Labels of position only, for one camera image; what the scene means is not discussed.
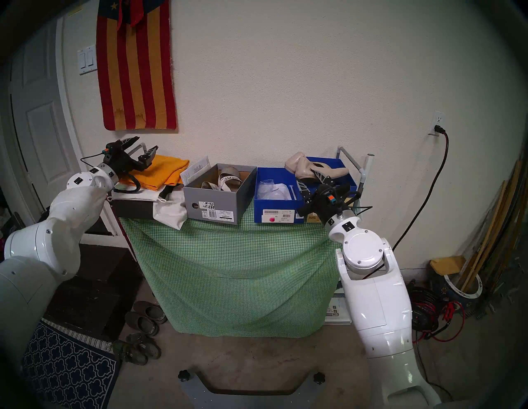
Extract right gripper plug cable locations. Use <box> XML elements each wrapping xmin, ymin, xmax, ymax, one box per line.
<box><xmin>326</xmin><ymin>193</ymin><xmax>373</xmax><ymax>215</ymax></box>

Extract dark olive sandal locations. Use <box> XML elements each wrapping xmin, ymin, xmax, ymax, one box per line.
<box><xmin>112</xmin><ymin>340</ymin><xmax>149</xmax><ymax>367</ymax></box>
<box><xmin>128</xmin><ymin>333</ymin><xmax>162</xmax><ymax>360</ymax></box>

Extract dark blue white-rimmed pot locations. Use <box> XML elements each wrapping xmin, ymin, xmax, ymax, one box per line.
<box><xmin>431</xmin><ymin>272</ymin><xmax>483</xmax><ymax>314</ymax></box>

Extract brown clog shoe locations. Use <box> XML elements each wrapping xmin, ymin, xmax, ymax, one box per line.
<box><xmin>125</xmin><ymin>311</ymin><xmax>160</xmax><ymax>338</ymax></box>
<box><xmin>134</xmin><ymin>301</ymin><xmax>168</xmax><ymax>325</ymax></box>

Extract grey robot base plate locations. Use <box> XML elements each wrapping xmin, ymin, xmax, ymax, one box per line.
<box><xmin>178</xmin><ymin>369</ymin><xmax>326</xmax><ymax>409</ymax></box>

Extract folded orange cloth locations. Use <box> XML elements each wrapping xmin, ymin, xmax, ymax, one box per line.
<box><xmin>124</xmin><ymin>155</ymin><xmax>190</xmax><ymax>191</ymax></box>

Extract gripper plug cable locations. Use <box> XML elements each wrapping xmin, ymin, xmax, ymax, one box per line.
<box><xmin>80</xmin><ymin>142</ymin><xmax>120</xmax><ymax>165</ymax></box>
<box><xmin>326</xmin><ymin>193</ymin><xmax>373</xmax><ymax>215</ymax></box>

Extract left gripper plug cable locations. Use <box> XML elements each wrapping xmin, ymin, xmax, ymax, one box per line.
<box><xmin>80</xmin><ymin>142</ymin><xmax>120</xmax><ymax>165</ymax></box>

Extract thin red cane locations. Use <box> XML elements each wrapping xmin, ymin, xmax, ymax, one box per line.
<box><xmin>119</xmin><ymin>219</ymin><xmax>139</xmax><ymax>262</ymax></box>

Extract thick black left gripper cable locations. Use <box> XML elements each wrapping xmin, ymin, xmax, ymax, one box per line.
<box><xmin>111</xmin><ymin>175</ymin><xmax>142</xmax><ymax>194</ymax></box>

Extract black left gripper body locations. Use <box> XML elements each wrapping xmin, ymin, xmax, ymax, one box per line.
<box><xmin>104</xmin><ymin>141</ymin><xmax>144</xmax><ymax>176</ymax></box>

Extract white printed box lid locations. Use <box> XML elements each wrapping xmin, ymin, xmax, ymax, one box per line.
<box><xmin>180</xmin><ymin>156</ymin><xmax>211</xmax><ymax>187</ymax></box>

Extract grey cardboard shoe box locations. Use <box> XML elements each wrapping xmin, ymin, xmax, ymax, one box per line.
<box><xmin>183</xmin><ymin>163</ymin><xmax>257</xmax><ymax>225</ymax></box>

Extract navy patterned rug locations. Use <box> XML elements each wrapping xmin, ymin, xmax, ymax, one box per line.
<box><xmin>23</xmin><ymin>322</ymin><xmax>122</xmax><ymax>409</ymax></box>

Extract red orange striped flag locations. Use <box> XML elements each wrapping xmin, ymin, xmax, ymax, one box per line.
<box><xmin>96</xmin><ymin>0</ymin><xmax>178</xmax><ymax>132</ymax></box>

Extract white floor device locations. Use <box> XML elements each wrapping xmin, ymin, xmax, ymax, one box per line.
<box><xmin>326</xmin><ymin>280</ymin><xmax>353</xmax><ymax>325</ymax></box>

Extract green checked tablecloth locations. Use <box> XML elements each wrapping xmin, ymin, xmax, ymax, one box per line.
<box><xmin>120</xmin><ymin>202</ymin><xmax>342</xmax><ymax>338</ymax></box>

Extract open blue shoe box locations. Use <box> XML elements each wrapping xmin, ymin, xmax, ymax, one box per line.
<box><xmin>254</xmin><ymin>167</ymin><xmax>308</xmax><ymax>224</ymax></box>

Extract white double light switch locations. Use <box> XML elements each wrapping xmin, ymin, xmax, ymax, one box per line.
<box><xmin>77</xmin><ymin>45</ymin><xmax>98</xmax><ymax>76</ymax></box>

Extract tan cardboard block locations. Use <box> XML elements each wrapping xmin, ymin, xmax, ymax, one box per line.
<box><xmin>430</xmin><ymin>256</ymin><xmax>466</xmax><ymax>275</ymax></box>

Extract black cable reel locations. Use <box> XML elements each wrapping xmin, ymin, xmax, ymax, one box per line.
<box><xmin>410</xmin><ymin>284</ymin><xmax>448</xmax><ymax>334</ymax></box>

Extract red jumper clamp cable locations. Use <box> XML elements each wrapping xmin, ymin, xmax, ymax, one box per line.
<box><xmin>419</xmin><ymin>300</ymin><xmax>467</xmax><ymax>343</ymax></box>

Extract dark brown wooden chest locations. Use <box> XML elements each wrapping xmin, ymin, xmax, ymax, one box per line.
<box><xmin>45</xmin><ymin>243</ymin><xmax>145</xmax><ymax>343</ymax></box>

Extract white panel door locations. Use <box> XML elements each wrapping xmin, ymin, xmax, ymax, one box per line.
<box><xmin>8</xmin><ymin>16</ymin><xmax>85</xmax><ymax>207</ymax></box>

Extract white drawstring dust bag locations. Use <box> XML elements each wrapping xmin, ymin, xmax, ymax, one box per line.
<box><xmin>108</xmin><ymin>181</ymin><xmax>188</xmax><ymax>230</ymax></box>

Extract black power cord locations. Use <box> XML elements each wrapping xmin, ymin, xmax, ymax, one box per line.
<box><xmin>361</xmin><ymin>125</ymin><xmax>449</xmax><ymax>281</ymax></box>

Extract folded white cloth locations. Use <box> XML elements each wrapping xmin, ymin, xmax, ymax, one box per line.
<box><xmin>111</xmin><ymin>198</ymin><xmax>174</xmax><ymax>220</ymax></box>

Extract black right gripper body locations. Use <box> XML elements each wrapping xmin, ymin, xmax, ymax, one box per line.
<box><xmin>298</xmin><ymin>183</ymin><xmax>360</xmax><ymax>222</ymax></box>

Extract leaning wooden boards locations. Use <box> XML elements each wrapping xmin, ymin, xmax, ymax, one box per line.
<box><xmin>458</xmin><ymin>157</ymin><xmax>528</xmax><ymax>293</ymax></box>

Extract beige ballet shoe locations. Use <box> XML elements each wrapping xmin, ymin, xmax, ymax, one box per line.
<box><xmin>285</xmin><ymin>152</ymin><xmax>308</xmax><ymax>174</ymax></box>
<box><xmin>295</xmin><ymin>160</ymin><xmax>350</xmax><ymax>182</ymax></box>

